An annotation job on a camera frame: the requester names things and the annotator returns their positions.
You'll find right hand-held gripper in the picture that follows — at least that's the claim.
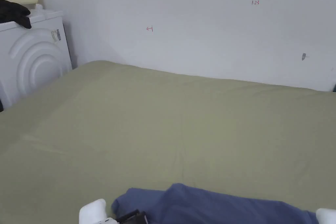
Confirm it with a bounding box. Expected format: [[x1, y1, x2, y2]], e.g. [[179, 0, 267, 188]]
[[315, 208, 336, 224]]

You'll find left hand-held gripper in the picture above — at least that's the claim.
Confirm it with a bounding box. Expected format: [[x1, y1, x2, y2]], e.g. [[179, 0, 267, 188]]
[[79, 199, 148, 224]]

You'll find blue shirt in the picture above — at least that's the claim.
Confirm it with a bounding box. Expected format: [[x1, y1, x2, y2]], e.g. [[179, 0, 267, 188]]
[[111, 183, 321, 224]]

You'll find bed with pale green sheet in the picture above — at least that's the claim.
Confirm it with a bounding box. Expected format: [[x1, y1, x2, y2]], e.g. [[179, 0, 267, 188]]
[[0, 60, 336, 224]]

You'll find white washing machine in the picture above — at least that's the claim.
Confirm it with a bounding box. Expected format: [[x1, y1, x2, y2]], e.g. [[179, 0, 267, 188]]
[[0, 0, 73, 110]]

